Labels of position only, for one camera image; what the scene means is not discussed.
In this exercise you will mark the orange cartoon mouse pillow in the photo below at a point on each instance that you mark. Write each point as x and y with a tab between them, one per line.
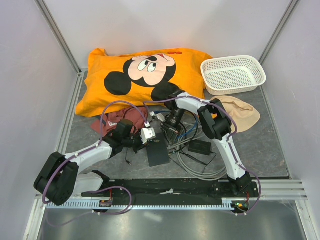
138	77

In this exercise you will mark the beige cloth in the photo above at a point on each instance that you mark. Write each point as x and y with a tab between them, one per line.
244	114

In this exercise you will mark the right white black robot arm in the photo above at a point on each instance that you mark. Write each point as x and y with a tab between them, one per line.
217	126

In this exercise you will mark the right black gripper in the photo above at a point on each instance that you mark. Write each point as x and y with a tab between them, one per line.
172	131

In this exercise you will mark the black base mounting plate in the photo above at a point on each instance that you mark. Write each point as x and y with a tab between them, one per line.
188	186

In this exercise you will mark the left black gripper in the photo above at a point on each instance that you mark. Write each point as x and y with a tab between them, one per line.
140	144

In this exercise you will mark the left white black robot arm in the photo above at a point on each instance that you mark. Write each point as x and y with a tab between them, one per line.
61	176

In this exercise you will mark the black power adapter brick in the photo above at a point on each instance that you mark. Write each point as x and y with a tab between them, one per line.
200	147

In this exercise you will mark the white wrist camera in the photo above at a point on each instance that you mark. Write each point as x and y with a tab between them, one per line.
157	116
147	134

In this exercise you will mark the white perforated plastic basket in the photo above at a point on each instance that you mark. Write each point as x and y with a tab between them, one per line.
232	75

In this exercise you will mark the grey slotted cable duct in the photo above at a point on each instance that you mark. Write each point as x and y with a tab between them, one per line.
149	204

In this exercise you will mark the black network switch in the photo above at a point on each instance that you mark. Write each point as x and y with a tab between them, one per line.
157	152

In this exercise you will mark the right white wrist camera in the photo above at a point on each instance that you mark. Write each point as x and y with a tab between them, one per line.
157	116

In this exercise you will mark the red cloth garment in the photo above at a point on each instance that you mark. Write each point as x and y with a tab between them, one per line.
110	120

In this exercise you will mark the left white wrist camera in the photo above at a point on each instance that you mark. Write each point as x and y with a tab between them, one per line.
147	134

